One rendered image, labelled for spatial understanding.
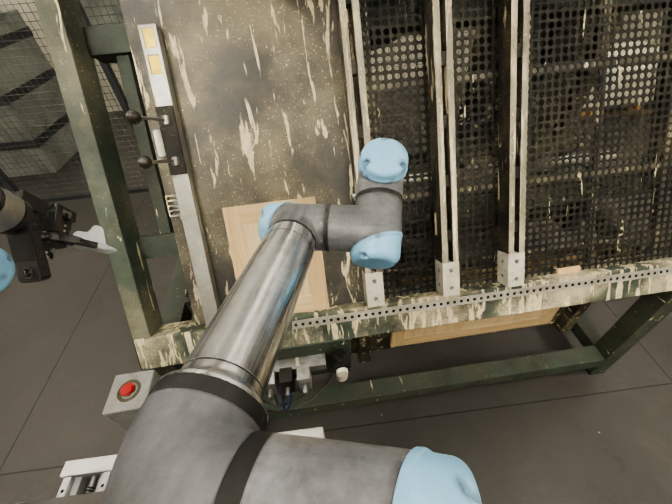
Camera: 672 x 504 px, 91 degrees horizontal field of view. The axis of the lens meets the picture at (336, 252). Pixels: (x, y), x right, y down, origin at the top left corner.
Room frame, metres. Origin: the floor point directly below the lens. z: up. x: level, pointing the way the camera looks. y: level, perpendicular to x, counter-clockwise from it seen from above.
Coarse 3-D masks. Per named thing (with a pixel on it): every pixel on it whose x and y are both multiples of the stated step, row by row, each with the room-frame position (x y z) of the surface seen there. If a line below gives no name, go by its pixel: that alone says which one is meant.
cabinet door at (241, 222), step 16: (224, 208) 0.91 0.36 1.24; (240, 208) 0.91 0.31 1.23; (256, 208) 0.91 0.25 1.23; (240, 224) 0.88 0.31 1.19; (256, 224) 0.88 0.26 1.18; (240, 240) 0.85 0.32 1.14; (256, 240) 0.85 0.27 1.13; (240, 256) 0.82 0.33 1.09; (320, 256) 0.83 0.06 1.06; (240, 272) 0.79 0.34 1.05; (320, 272) 0.80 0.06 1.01; (304, 288) 0.77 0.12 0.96; (320, 288) 0.77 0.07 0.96; (304, 304) 0.73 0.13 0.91; (320, 304) 0.73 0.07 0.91
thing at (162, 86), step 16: (160, 32) 1.18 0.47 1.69; (144, 48) 1.12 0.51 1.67; (160, 48) 1.12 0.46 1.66; (160, 80) 1.08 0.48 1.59; (160, 96) 1.06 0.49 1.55; (176, 112) 1.05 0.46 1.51; (176, 176) 0.94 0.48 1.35; (176, 192) 0.91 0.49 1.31; (192, 192) 0.92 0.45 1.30; (192, 208) 0.89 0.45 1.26; (192, 224) 0.86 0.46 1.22; (192, 240) 0.83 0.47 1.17; (192, 256) 0.81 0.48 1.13; (208, 256) 0.83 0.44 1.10; (208, 272) 0.78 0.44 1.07; (208, 288) 0.75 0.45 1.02; (208, 304) 0.72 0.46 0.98; (208, 320) 0.69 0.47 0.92
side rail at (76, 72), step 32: (64, 0) 1.20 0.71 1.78; (64, 32) 1.12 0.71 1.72; (64, 64) 1.08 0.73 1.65; (64, 96) 1.04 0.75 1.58; (96, 96) 1.10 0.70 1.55; (96, 128) 1.01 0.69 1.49; (96, 160) 0.95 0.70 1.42; (96, 192) 0.90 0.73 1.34; (128, 192) 0.99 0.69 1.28; (128, 224) 0.89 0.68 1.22; (128, 256) 0.80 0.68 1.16; (128, 288) 0.74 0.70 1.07; (128, 320) 0.68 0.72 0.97; (160, 320) 0.74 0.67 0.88
